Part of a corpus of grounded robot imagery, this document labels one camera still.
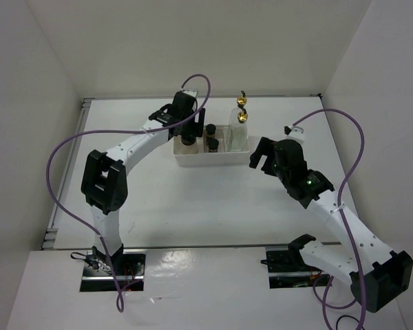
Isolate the spice jar black lid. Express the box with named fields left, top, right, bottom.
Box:
left=206, top=138, right=220, bottom=153
left=205, top=124, right=217, bottom=138

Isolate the white powder jar black lid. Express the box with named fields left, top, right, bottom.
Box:
left=181, top=135, right=197, bottom=149

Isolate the glass oil bottle gold spout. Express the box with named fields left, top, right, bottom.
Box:
left=231, top=109, right=248, bottom=151

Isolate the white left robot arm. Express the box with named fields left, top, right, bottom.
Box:
left=81, top=89, right=198, bottom=275

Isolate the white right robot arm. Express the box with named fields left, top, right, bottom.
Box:
left=249, top=137, right=413, bottom=313

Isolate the white three-compartment organizer tray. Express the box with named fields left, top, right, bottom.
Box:
left=173, top=125, right=250, bottom=167

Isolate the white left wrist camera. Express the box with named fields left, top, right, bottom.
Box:
left=180, top=89, right=198, bottom=98

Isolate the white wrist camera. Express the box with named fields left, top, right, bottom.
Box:
left=180, top=89, right=198, bottom=98
left=284, top=125, right=306, bottom=144

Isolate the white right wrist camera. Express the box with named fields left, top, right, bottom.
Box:
left=284, top=125, right=306, bottom=144

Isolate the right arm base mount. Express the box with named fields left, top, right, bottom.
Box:
left=260, top=234, right=329, bottom=289

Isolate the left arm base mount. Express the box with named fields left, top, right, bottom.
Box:
left=70, top=252, right=146, bottom=292

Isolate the black cable on floor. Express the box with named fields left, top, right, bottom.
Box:
left=336, top=315, right=366, bottom=330

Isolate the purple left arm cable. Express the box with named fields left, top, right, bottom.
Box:
left=45, top=74, right=213, bottom=313

